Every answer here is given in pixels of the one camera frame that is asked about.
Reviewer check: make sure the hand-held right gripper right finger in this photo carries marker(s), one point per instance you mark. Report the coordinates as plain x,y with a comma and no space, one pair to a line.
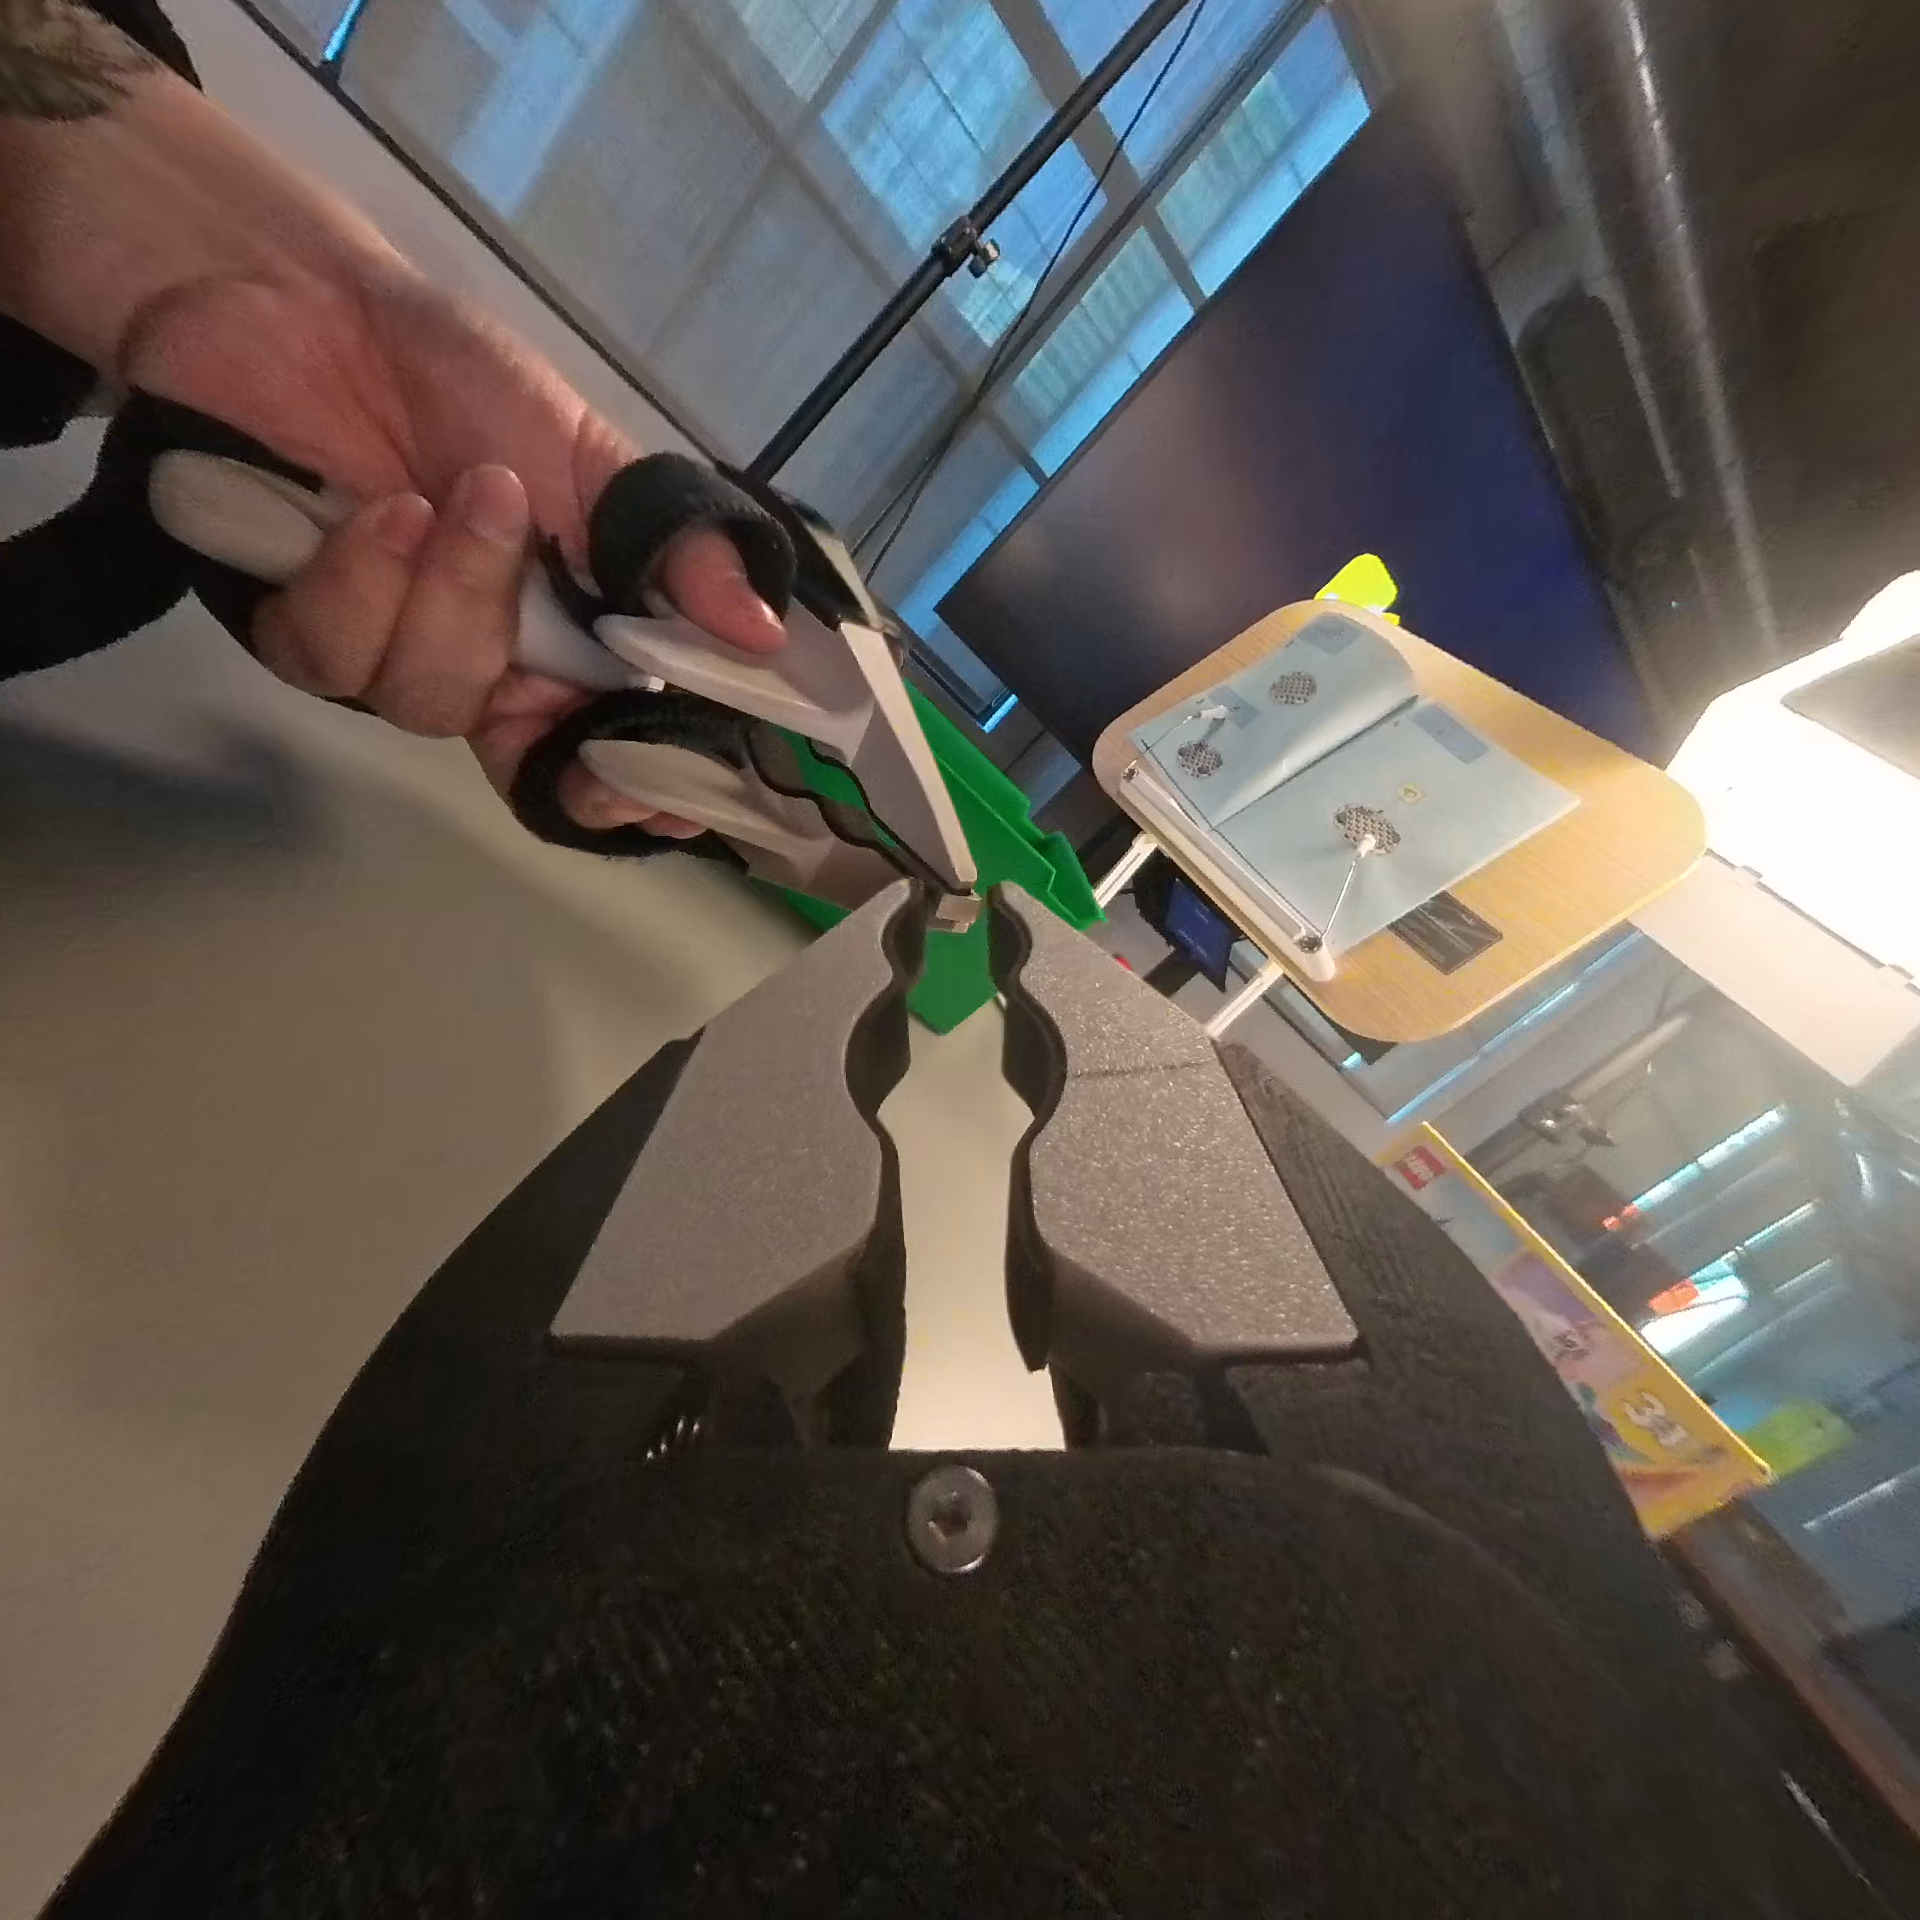
1196,1200

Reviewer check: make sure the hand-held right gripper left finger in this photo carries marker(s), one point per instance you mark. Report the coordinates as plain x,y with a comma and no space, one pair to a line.
720,1200

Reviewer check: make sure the large paned window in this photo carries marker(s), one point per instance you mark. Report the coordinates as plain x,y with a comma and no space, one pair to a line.
674,194

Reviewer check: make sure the black tripod pole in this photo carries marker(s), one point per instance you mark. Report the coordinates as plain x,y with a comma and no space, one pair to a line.
970,245

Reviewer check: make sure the small blue screen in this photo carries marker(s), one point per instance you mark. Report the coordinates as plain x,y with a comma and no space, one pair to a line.
1196,930

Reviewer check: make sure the neon yellow tag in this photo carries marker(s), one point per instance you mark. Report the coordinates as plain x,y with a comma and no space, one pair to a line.
1358,587

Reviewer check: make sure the person's left hand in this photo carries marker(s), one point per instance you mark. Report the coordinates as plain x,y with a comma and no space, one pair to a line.
420,434

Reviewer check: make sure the yellow lego set box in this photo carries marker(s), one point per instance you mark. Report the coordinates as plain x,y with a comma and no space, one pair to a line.
1590,1349

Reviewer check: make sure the large dark monitor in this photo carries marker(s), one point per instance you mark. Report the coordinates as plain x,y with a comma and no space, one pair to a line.
1318,453

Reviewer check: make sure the blue instruction booklet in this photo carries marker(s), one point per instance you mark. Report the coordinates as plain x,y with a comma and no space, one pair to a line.
1474,792

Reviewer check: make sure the white light panel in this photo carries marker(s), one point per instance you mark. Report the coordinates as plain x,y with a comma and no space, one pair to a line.
1743,751

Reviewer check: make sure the green plastic bin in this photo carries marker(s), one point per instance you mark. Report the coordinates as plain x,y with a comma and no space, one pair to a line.
1005,858

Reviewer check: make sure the small white lego piece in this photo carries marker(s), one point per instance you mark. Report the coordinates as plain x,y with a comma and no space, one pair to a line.
959,906

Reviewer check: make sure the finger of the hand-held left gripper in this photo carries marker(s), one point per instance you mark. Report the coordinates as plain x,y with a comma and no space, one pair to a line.
815,862
843,709

